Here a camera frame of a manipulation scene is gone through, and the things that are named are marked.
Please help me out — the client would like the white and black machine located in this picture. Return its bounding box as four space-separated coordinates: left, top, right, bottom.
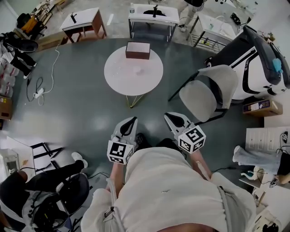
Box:
205 24 290 101

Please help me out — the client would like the white cable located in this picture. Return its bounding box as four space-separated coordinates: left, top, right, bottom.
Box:
37 43 61 106

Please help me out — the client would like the black cable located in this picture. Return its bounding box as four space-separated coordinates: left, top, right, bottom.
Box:
25 77 44 102

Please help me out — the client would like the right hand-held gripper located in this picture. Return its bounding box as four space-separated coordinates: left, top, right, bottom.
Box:
164 112 207 154

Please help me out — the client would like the person's white shirt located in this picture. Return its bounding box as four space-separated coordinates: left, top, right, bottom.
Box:
80 146 257 232

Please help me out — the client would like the grey cushioned chair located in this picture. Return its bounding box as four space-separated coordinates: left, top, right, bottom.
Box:
168 64 239 125

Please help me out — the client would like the blue cloth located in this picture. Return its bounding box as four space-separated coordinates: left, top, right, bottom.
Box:
271 58 285 73

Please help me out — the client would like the white basin with wire rack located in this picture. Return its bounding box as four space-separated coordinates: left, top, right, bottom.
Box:
186 12 237 54

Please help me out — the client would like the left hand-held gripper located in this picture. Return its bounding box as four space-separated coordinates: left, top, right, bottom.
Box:
106 116 139 165

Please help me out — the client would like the brown cardboard box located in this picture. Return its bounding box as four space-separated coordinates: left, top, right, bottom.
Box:
0 95 14 121
242 98 284 117

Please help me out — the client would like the white sink stand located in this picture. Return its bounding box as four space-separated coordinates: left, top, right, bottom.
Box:
128 3 180 43

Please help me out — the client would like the person's right forearm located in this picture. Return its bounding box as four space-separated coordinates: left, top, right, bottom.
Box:
188 150 213 181

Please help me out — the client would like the round white side table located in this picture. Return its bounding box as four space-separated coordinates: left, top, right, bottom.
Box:
104 45 164 108

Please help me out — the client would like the grey bag strap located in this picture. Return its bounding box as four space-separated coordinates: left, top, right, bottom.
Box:
103 178 127 232

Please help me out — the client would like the black chair with yellow cloth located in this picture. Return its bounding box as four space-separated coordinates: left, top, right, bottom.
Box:
16 11 48 41

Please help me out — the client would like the brown wooden box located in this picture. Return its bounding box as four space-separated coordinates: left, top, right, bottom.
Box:
125 41 151 60

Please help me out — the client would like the person's black shoe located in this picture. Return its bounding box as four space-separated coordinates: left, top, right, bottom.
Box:
135 133 149 150
155 138 183 152

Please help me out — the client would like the white desk with black frame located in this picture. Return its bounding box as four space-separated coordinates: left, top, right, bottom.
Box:
0 135 64 177

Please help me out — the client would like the black office chair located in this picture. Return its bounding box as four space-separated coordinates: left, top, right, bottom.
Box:
55 173 93 218

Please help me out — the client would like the person's left forearm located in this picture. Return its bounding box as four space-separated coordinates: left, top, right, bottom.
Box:
110 161 128 190

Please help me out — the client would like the white drawer cabinet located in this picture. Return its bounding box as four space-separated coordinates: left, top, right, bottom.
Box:
245 126 290 155

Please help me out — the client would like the white top brown vanity table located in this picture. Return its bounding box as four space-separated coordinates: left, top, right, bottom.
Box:
59 7 107 44

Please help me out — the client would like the stack of packets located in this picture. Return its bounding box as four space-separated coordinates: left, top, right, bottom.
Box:
0 56 20 98

